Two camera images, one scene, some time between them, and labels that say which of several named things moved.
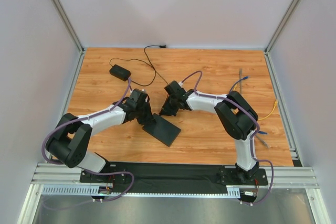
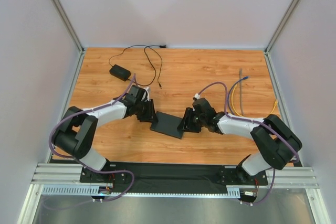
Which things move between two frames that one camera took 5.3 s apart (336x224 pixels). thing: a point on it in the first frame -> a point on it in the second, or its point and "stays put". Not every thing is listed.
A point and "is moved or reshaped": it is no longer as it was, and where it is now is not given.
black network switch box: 163,130 is moved or reshaped
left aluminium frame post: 58,4 stays put
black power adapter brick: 120,72 stays put
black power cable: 163,46 is moved or reshaped
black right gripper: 169,106 -> 194,121
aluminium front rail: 299,177 stays put
